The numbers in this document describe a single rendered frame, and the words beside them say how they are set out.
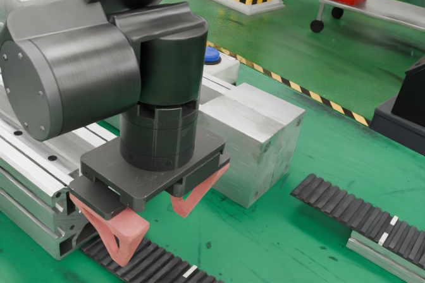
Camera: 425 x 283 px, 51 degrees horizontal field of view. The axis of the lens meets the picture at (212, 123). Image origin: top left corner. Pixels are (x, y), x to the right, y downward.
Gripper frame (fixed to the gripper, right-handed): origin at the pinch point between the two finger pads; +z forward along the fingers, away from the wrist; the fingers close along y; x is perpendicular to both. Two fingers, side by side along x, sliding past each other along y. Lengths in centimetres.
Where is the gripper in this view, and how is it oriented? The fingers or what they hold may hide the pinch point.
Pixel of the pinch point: (152, 230)
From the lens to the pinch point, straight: 41.0
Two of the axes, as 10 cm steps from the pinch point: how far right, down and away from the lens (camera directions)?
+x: 7.9, 4.1, -4.6
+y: -6.1, 3.7, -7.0
